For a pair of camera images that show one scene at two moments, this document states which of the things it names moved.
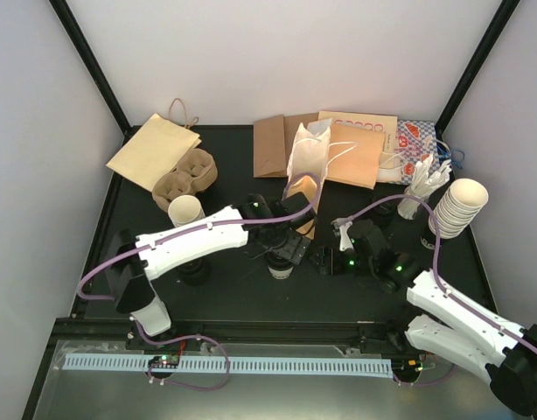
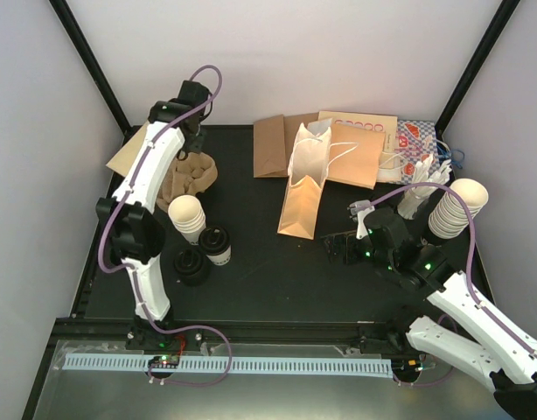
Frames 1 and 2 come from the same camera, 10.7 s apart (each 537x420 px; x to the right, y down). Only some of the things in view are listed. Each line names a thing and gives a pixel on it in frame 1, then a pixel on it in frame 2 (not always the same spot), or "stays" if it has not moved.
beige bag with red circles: [387, 123] stays
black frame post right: [501, 18] stays
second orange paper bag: [354, 155] stays
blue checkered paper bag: [414, 140] stays
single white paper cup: [281, 274] -> [222, 258]
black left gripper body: [292, 251] -> [194, 145]
